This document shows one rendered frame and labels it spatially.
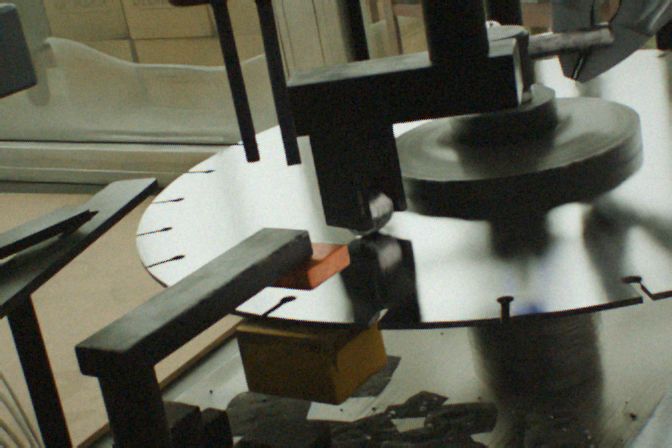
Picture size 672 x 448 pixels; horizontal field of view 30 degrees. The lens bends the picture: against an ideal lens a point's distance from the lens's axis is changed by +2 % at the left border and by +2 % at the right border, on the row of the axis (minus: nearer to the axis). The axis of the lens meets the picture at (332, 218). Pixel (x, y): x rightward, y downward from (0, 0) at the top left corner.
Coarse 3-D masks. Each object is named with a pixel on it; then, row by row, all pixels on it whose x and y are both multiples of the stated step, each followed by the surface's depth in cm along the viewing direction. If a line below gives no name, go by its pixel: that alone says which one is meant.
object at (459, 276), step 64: (640, 64) 64; (192, 192) 57; (256, 192) 55; (576, 192) 48; (640, 192) 46; (192, 256) 49; (384, 256) 45; (448, 256) 44; (512, 256) 43; (576, 256) 42; (640, 256) 41; (320, 320) 41; (384, 320) 40; (448, 320) 39; (512, 320) 38
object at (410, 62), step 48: (432, 0) 43; (480, 0) 43; (432, 48) 44; (480, 48) 44; (336, 96) 45; (384, 96) 44; (432, 96) 44; (480, 96) 44; (336, 144) 45; (384, 144) 46; (336, 192) 46
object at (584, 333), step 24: (504, 312) 53; (600, 312) 55; (480, 336) 55; (504, 336) 54; (528, 336) 53; (552, 336) 53; (576, 336) 54; (600, 336) 55; (480, 360) 55; (504, 360) 54; (528, 360) 54; (552, 360) 53; (576, 360) 54; (600, 360) 55; (504, 384) 55; (528, 384) 54; (552, 384) 54; (576, 384) 54
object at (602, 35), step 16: (496, 32) 52; (512, 32) 51; (528, 32) 52; (560, 32) 51; (576, 32) 51; (592, 32) 51; (608, 32) 51; (528, 48) 51; (544, 48) 51; (560, 48) 51; (576, 48) 51; (592, 48) 51; (528, 64) 51; (528, 80) 51; (528, 96) 52
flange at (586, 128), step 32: (544, 96) 52; (416, 128) 57; (448, 128) 55; (480, 128) 51; (512, 128) 51; (544, 128) 51; (576, 128) 51; (608, 128) 51; (640, 128) 51; (416, 160) 52; (448, 160) 51; (480, 160) 50; (512, 160) 49; (544, 160) 49; (576, 160) 48; (608, 160) 49; (416, 192) 50; (448, 192) 49; (480, 192) 49; (512, 192) 48
